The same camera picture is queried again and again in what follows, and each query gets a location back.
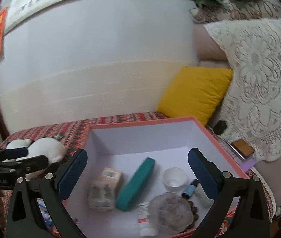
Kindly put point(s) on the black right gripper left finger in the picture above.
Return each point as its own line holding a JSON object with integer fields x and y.
{"x": 24, "y": 217}

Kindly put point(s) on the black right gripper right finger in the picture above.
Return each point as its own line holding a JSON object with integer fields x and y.
{"x": 250, "y": 217}

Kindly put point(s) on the white tube in box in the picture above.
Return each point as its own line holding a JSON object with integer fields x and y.
{"x": 200, "y": 193}

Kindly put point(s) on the small blue dropper bottle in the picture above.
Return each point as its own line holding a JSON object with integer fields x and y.
{"x": 190, "y": 189}

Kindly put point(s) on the beige sofa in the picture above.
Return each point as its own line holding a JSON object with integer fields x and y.
{"x": 210, "y": 54}

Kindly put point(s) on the white plush toy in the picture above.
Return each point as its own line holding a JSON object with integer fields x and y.
{"x": 54, "y": 150}

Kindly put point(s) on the brown wooden box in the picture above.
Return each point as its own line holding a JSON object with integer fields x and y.
{"x": 243, "y": 148}

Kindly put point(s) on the clear glass ashtray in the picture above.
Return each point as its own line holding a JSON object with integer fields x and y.
{"x": 170, "y": 213}

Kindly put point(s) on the small printed carton box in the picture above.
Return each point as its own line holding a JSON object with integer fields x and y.
{"x": 104, "y": 190}

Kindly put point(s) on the white plastic cup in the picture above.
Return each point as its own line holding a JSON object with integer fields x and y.
{"x": 174, "y": 179}

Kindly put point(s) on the patterned red table cloth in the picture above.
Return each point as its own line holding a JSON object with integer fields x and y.
{"x": 72, "y": 134}

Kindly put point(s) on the teal glasses case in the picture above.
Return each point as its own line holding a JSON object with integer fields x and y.
{"x": 129, "y": 195}

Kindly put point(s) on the white pill bottle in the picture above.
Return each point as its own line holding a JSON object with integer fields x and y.
{"x": 145, "y": 225}

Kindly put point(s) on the pink storage box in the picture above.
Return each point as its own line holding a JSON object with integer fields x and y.
{"x": 124, "y": 147}

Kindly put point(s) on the white lace cover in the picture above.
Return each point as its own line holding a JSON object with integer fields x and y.
{"x": 251, "y": 107}

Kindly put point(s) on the yellow cushion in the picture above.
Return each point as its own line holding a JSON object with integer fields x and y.
{"x": 195, "y": 92}

